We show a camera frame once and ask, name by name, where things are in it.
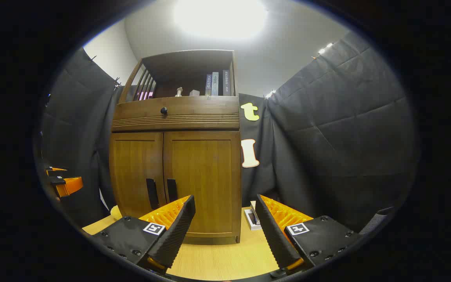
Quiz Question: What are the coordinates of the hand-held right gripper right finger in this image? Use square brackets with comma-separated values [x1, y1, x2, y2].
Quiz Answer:
[255, 194, 365, 275]

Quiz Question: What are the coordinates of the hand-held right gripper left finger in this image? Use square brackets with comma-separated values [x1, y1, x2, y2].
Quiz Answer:
[92, 195, 196, 275]

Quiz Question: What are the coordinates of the black door handle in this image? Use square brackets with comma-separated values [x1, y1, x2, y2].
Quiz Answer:
[166, 179, 178, 203]
[146, 179, 159, 210]

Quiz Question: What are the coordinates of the wooden cabinet door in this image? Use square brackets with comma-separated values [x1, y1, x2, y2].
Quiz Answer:
[110, 132, 167, 219]
[163, 131, 242, 237]

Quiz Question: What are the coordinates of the wooden double-door shoe cabinet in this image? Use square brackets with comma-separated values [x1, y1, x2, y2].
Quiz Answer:
[109, 49, 242, 246]

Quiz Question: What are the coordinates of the flat white book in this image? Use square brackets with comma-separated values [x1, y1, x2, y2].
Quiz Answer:
[244, 209, 262, 231]

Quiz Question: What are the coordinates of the black backdrop cloth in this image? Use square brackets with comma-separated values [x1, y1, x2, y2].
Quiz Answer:
[40, 31, 420, 231]

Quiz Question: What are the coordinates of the grey strap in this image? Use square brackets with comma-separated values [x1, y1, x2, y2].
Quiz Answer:
[361, 207, 394, 235]

